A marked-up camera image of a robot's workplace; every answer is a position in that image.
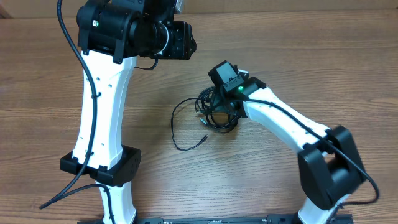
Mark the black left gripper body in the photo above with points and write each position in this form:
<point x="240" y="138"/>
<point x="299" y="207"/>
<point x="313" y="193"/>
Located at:
<point x="168" y="43"/>

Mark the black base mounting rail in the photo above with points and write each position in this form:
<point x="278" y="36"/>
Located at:
<point x="214" y="220"/>

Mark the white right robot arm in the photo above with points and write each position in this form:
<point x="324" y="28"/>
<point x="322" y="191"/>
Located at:
<point x="328" y="160"/>

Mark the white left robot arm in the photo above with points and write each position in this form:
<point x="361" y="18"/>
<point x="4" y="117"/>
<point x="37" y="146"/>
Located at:
<point x="112" y="35"/>

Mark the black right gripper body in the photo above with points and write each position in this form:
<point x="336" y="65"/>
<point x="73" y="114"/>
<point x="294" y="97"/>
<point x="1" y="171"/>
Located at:
<point x="219" y="104"/>

